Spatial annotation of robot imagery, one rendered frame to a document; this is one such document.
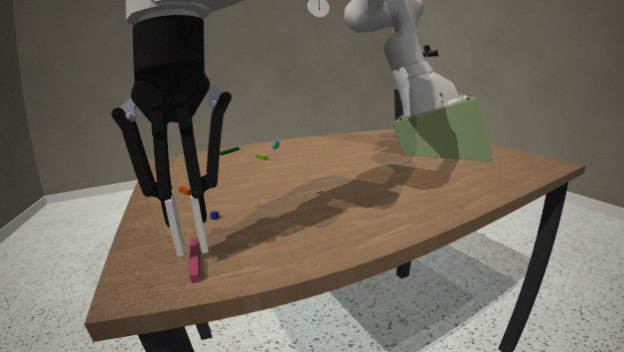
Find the pink rod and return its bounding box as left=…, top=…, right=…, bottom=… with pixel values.
left=190, top=238, right=201, bottom=283

